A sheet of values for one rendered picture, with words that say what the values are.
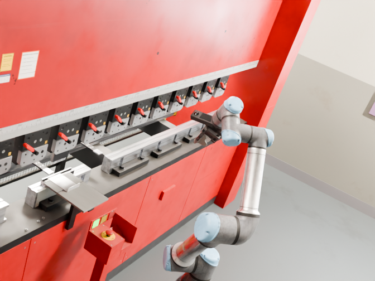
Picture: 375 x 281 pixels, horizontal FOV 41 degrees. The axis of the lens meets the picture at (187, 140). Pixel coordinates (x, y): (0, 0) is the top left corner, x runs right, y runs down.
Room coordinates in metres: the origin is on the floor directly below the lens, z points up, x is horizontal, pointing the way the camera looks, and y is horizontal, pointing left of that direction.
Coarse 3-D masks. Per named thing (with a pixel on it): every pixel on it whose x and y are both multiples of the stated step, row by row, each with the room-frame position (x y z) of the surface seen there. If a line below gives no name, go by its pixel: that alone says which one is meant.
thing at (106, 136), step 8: (168, 112) 3.43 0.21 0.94; (176, 112) 3.56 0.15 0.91; (152, 120) 3.26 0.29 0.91; (128, 128) 2.99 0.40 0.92; (136, 128) 3.08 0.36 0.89; (104, 136) 2.75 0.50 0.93; (112, 136) 2.84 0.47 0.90; (80, 144) 2.55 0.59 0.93; (48, 152) 2.31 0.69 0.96; (72, 152) 2.50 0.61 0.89; (40, 160) 2.26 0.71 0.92; (48, 160) 2.32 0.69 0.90; (16, 168) 2.11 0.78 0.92; (24, 168) 2.17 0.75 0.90; (0, 176) 2.02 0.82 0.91
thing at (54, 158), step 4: (52, 152) 2.01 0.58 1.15; (64, 152) 2.07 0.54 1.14; (68, 152) 2.10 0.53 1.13; (52, 156) 2.01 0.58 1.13; (56, 156) 2.02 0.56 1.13; (60, 156) 2.05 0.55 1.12; (64, 156) 2.08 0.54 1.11; (52, 160) 2.01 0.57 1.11; (56, 160) 2.03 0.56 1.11; (60, 160) 2.07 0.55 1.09
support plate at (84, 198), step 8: (72, 176) 2.10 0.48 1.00; (48, 184) 1.97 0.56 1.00; (80, 184) 2.06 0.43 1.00; (56, 192) 1.93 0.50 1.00; (64, 192) 1.95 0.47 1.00; (72, 192) 1.97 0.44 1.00; (80, 192) 1.99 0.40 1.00; (88, 192) 2.02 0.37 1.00; (96, 192) 2.04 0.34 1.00; (72, 200) 1.91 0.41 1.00; (80, 200) 1.94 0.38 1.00; (88, 200) 1.96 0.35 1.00; (96, 200) 1.98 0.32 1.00; (104, 200) 2.00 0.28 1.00; (80, 208) 1.88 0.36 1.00; (88, 208) 1.90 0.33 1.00
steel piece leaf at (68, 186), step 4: (64, 176) 2.08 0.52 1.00; (52, 180) 2.01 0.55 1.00; (56, 180) 2.02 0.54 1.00; (60, 180) 2.03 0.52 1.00; (64, 180) 2.04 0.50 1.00; (68, 180) 2.05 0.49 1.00; (56, 184) 1.99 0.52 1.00; (60, 184) 2.00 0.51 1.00; (64, 184) 2.01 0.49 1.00; (68, 184) 2.02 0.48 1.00; (72, 184) 2.03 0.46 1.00; (76, 184) 2.02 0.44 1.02; (64, 188) 1.98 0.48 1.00; (68, 188) 1.96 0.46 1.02; (72, 188) 1.99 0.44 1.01
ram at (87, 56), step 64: (0, 0) 1.56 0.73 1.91; (64, 0) 1.83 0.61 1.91; (128, 0) 2.20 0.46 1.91; (192, 0) 2.72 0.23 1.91; (256, 0) 3.53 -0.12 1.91; (0, 64) 1.60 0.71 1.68; (64, 64) 1.90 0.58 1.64; (128, 64) 2.32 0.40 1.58; (192, 64) 2.95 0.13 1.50; (256, 64) 3.99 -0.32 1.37; (0, 128) 1.64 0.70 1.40
